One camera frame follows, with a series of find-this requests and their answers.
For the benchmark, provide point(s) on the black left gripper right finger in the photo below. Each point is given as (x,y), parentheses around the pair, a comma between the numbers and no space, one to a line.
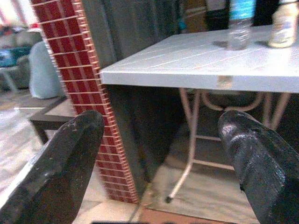
(257,163)

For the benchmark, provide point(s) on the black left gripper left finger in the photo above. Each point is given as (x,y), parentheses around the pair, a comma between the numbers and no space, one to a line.
(58,163)

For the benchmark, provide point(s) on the dark wooden low table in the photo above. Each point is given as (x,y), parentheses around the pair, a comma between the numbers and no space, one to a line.
(58,114)

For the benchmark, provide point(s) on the pale blue fabric bundle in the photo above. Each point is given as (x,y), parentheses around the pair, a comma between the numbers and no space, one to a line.
(44,70)

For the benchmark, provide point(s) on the grey sofa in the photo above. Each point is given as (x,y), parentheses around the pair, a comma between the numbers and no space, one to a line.
(14,67)

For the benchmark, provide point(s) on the red brick tiled pillar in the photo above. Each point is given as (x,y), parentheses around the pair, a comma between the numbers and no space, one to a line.
(70,58)

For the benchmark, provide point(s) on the white plastic folding table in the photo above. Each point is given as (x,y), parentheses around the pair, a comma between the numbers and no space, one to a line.
(187,63)

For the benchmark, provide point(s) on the clear water bottle blue cap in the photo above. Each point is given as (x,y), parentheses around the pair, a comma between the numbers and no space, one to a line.
(238,37)

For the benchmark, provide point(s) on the cream bottle white cap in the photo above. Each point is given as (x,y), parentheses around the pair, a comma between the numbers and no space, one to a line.
(282,35)

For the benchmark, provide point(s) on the dark grey door panel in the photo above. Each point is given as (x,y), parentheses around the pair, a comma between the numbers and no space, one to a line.
(130,30)

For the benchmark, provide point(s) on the brown cardboard box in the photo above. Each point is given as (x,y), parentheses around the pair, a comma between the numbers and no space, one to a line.
(195,16)

